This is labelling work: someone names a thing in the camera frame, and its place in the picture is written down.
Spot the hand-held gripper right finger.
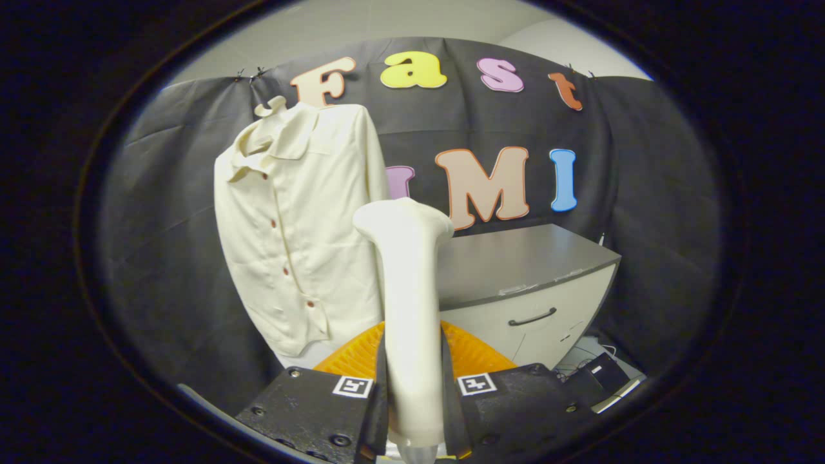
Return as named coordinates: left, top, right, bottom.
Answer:
left=440, top=320, right=597, bottom=461

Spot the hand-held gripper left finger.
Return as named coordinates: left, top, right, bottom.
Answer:
left=235, top=321, right=389, bottom=464

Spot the white garment steamer head with hose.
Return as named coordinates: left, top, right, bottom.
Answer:
left=353, top=198, right=455, bottom=464

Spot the cream button-up shirt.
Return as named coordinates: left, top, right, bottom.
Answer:
left=214, top=102, right=391, bottom=357

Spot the cream plastic clothes hanger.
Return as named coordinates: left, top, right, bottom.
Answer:
left=245, top=95, right=291, bottom=155

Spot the white fabric panel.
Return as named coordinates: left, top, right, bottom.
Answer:
left=277, top=340, right=339, bottom=369

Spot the black box with white edge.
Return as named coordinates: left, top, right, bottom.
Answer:
left=566, top=351, right=645, bottom=414

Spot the grey cabinet with dark top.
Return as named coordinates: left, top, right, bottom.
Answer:
left=435, top=224, right=623, bottom=371

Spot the black drawer handle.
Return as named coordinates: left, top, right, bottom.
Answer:
left=508, top=307, right=558, bottom=327

